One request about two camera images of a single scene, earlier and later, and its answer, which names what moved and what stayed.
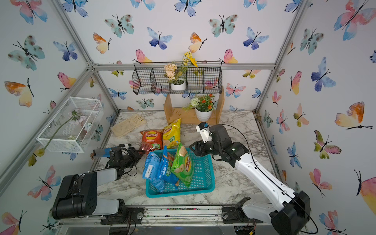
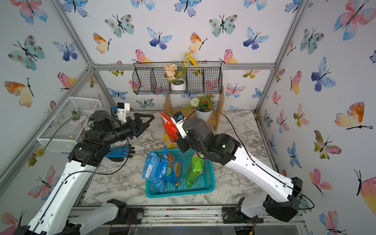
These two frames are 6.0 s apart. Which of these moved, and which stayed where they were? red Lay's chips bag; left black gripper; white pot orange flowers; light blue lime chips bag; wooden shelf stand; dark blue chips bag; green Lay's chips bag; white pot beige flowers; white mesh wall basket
Moved: left black gripper; red Lay's chips bag; green Lay's chips bag
Stayed: white pot orange flowers; white mesh wall basket; white pot beige flowers; wooden shelf stand; dark blue chips bag; light blue lime chips bag
